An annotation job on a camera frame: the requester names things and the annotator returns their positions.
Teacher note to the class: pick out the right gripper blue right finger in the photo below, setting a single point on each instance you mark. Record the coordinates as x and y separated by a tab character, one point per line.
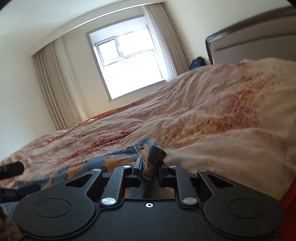
162	169

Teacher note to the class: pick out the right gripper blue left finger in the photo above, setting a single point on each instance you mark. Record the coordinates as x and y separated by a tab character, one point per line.
138	170

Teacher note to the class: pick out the blue patterned children's pants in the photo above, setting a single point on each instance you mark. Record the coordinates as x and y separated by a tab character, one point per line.
49	168

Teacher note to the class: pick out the person's hand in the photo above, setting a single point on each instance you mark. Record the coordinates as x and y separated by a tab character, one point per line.
4	220

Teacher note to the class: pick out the pink floral duvet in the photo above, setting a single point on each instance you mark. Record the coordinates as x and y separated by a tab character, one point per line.
236	120

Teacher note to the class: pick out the beige left curtain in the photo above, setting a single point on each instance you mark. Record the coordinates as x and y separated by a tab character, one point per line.
59	85

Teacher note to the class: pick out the beige curtain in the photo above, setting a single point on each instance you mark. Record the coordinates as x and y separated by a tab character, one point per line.
174	57
59	85

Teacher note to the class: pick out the blue backpack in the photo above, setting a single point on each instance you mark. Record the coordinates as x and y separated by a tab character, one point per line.
198	62

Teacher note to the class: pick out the white framed window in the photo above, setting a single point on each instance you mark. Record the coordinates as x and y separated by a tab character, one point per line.
128	55

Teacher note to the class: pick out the beige right curtain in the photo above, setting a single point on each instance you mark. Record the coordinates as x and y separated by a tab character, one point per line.
174	57

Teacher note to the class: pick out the brown padded headboard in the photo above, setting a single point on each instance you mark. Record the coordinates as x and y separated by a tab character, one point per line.
270	34

